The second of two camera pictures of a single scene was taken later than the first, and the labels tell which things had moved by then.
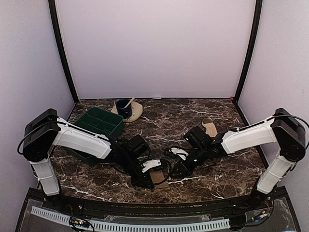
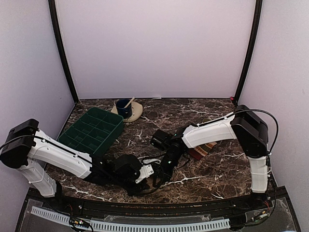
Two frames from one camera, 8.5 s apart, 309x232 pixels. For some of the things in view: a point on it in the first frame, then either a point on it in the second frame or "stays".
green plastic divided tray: x=101 y=122 stays
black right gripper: x=185 y=170 to x=165 y=175
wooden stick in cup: x=129 y=102 stays
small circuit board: x=75 y=221 stays
